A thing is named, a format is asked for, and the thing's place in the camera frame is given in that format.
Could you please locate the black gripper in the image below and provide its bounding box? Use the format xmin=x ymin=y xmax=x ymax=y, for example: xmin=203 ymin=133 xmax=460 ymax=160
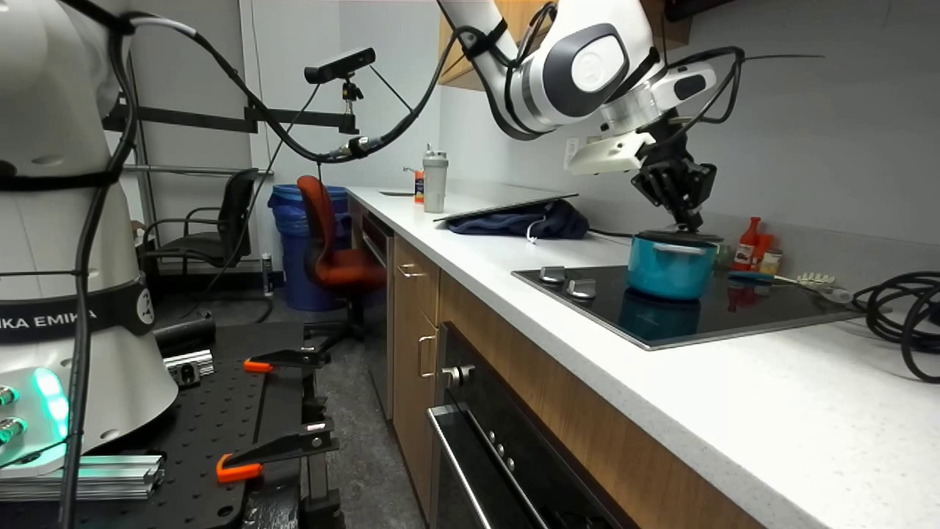
xmin=631 ymin=114 xmax=717 ymax=232

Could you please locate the dark pot lid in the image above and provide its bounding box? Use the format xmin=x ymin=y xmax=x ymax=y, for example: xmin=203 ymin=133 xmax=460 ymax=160
xmin=631 ymin=229 xmax=723 ymax=248

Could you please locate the blue pot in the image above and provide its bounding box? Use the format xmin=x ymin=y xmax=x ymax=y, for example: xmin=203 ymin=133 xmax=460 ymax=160
xmin=626 ymin=235 xmax=717 ymax=301

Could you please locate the black glass stove top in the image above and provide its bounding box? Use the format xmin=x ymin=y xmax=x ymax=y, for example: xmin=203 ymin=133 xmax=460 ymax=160
xmin=516 ymin=267 xmax=853 ymax=349

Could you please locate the red sauce bottle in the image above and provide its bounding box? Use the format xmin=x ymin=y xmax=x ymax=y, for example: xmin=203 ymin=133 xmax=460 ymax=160
xmin=732 ymin=219 xmax=779 ymax=273

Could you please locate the dark blue cloth bag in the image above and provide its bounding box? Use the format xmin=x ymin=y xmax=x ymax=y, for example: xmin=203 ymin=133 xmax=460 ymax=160
xmin=441 ymin=201 xmax=591 ymax=239

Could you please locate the white tumbler bottle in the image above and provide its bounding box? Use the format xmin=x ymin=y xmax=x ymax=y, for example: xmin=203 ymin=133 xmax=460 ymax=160
xmin=422 ymin=154 xmax=450 ymax=214

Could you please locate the black oven front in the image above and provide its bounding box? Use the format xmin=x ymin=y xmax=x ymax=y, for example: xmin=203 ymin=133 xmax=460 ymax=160
xmin=427 ymin=324 xmax=637 ymax=529

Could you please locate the orange office chair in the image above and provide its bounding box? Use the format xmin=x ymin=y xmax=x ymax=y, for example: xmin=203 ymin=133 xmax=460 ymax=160
xmin=296 ymin=176 xmax=386 ymax=335

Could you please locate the blue trash bin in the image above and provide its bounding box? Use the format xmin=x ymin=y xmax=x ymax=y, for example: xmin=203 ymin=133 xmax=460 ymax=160
xmin=267 ymin=185 xmax=339 ymax=311

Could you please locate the black office chair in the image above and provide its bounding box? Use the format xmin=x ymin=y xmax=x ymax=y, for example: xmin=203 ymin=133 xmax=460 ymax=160
xmin=139 ymin=167 xmax=265 ymax=292

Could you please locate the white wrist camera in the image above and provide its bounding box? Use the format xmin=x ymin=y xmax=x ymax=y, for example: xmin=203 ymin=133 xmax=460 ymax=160
xmin=565 ymin=133 xmax=651 ymax=176

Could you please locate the black coiled cable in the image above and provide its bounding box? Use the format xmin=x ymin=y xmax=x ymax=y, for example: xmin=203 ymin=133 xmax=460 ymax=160
xmin=850 ymin=270 xmax=940 ymax=385

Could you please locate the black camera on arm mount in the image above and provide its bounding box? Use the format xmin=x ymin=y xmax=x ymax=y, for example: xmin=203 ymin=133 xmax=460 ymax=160
xmin=140 ymin=48 xmax=375 ymax=133

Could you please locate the orange handled clamp rear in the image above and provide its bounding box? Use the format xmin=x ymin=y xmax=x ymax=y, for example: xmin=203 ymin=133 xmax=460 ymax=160
xmin=240 ymin=348 xmax=331 ymax=376

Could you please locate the orange handled clamp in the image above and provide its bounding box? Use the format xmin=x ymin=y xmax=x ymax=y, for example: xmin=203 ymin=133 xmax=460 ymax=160
xmin=215 ymin=423 xmax=336 ymax=485
xmin=240 ymin=348 xmax=331 ymax=376

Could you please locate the orange handled clamp front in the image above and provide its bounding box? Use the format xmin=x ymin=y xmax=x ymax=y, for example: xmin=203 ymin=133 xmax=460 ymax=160
xmin=215 ymin=423 xmax=336 ymax=485

